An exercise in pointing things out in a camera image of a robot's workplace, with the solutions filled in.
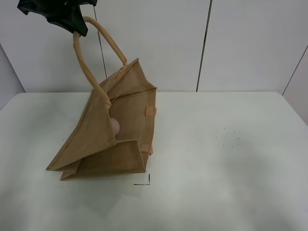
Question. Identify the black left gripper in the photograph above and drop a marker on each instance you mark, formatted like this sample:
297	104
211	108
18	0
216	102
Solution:
67	12

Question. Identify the pink peach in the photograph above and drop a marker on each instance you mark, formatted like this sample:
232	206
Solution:
115	126

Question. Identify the brown linen tote bag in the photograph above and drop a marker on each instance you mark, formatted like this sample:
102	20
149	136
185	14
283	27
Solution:
92	150

